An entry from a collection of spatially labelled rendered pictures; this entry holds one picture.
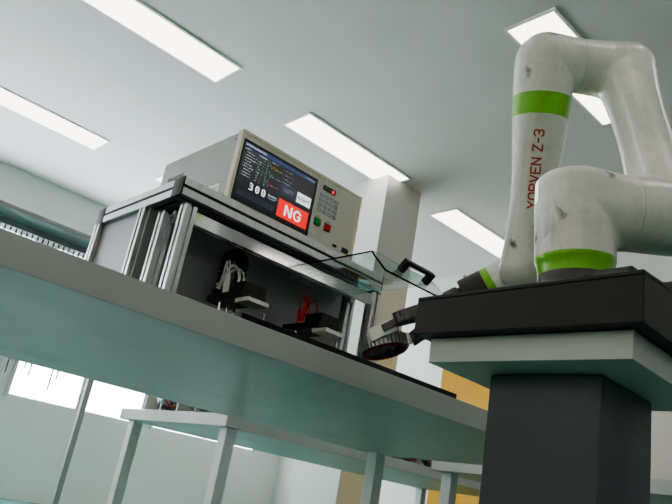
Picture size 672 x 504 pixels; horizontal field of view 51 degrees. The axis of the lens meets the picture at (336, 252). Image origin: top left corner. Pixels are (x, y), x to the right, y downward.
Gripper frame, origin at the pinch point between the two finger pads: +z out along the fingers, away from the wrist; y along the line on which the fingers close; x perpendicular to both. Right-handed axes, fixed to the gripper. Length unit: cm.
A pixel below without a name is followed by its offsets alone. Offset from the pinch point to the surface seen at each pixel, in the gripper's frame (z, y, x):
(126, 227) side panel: 46, -18, 50
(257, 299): 20.8, -14.8, 16.4
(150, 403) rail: 139, 138, 76
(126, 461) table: 157, 138, 55
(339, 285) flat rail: 7.7, 15.3, 25.3
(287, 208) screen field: 9.8, -0.6, 44.2
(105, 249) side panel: 56, -14, 50
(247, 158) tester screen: 12, -14, 54
